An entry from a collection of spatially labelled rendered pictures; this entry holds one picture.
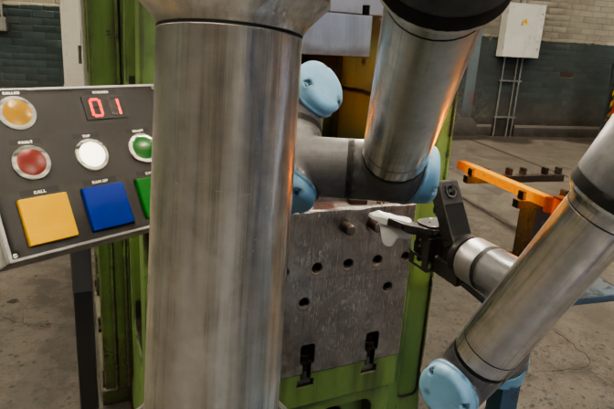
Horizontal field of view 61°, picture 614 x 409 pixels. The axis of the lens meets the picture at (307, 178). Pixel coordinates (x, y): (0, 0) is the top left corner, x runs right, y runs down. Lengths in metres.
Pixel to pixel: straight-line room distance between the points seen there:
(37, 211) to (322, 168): 0.48
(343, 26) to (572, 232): 0.80
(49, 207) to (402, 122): 0.62
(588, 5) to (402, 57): 8.88
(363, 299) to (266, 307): 1.10
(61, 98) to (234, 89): 0.74
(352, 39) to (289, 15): 0.97
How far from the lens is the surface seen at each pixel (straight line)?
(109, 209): 0.95
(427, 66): 0.41
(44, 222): 0.91
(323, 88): 0.67
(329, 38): 1.23
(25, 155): 0.94
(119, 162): 1.00
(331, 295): 1.35
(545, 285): 0.63
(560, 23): 8.98
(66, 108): 1.00
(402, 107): 0.46
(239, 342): 0.31
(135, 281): 1.82
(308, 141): 0.63
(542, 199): 1.28
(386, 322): 1.48
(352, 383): 1.53
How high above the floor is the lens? 1.31
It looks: 15 degrees down
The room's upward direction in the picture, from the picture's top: 3 degrees clockwise
